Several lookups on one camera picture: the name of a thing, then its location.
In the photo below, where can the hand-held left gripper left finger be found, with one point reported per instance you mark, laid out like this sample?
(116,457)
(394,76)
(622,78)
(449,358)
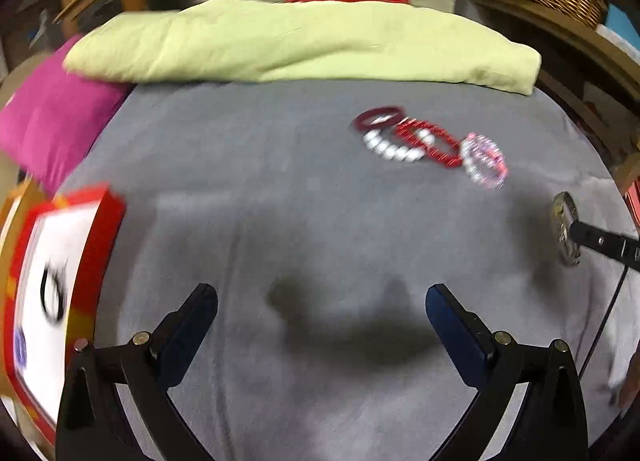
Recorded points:
(187,336)

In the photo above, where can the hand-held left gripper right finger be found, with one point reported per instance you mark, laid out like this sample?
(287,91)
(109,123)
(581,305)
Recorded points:
(452,336)

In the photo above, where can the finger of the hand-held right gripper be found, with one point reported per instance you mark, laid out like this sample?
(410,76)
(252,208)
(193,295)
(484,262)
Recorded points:
(600,240)

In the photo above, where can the silver metal cuff bangle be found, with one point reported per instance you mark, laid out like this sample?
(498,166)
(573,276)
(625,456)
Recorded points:
(564,206)

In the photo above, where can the red cardboard box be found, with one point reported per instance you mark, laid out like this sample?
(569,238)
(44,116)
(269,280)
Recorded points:
(90,241)

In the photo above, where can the dark red bangle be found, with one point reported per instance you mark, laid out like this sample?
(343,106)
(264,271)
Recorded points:
(361,117)

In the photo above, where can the grey blanket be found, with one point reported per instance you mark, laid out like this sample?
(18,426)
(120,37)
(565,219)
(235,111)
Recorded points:
(300,191)

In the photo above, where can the wooden shelf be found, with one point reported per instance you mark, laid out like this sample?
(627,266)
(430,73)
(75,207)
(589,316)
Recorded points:
(575,41)

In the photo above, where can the orange box lid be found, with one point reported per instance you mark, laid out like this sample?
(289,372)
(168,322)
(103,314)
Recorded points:
(11,211)

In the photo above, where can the pink cushion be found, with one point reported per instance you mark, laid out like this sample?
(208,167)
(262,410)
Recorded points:
(55,121)

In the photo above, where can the green pillow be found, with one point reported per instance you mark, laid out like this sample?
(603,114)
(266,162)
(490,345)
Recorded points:
(300,41)

